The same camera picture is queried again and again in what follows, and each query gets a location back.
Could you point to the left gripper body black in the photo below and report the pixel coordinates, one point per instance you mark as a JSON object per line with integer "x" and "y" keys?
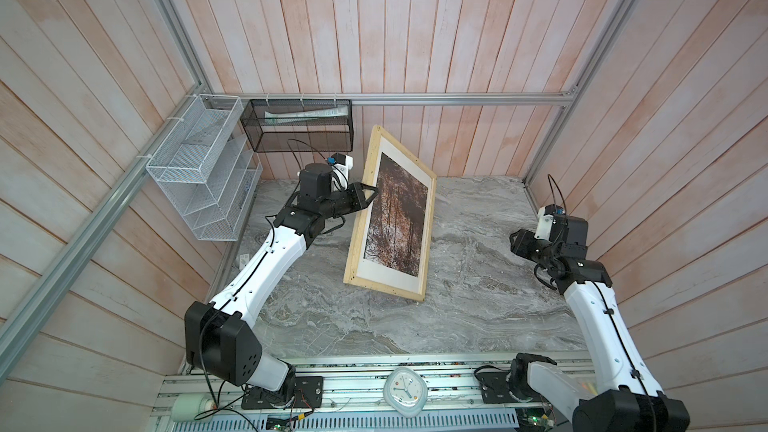
{"x": 341, "y": 202}

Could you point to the paper in black basket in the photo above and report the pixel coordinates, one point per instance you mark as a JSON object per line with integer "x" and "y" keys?
{"x": 306, "y": 116}

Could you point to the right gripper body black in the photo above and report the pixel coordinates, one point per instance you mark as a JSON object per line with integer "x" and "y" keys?
{"x": 543, "y": 252}

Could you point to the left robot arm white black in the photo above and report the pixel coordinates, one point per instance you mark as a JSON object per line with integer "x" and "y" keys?
{"x": 219, "y": 334}

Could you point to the autumn forest photo print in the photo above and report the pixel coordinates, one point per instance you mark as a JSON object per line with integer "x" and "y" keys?
{"x": 397, "y": 219}

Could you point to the light wooden picture frame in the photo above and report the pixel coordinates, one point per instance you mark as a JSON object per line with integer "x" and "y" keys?
{"x": 360, "y": 252}

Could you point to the small white box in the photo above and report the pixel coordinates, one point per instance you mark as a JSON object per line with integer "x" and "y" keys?
{"x": 243, "y": 260}

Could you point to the black wire mesh basket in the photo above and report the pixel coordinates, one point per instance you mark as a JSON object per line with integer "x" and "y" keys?
{"x": 330, "y": 137}

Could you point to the white wire mesh shelf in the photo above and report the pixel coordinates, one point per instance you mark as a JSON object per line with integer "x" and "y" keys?
{"x": 206, "y": 168}

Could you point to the pale green emergency button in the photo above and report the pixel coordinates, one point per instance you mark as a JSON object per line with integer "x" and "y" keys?
{"x": 193, "y": 407}

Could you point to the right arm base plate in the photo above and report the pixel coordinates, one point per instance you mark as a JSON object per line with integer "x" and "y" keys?
{"x": 495, "y": 389}

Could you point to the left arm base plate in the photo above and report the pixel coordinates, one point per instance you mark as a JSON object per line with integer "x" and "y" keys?
{"x": 297, "y": 392}

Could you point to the white round timer clock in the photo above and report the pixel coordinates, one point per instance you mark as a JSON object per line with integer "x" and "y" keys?
{"x": 406, "y": 391}

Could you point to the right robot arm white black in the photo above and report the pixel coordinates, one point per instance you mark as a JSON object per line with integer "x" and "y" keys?
{"x": 627, "y": 396}

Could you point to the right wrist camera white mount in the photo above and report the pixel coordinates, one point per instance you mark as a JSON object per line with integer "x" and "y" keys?
{"x": 546, "y": 219}

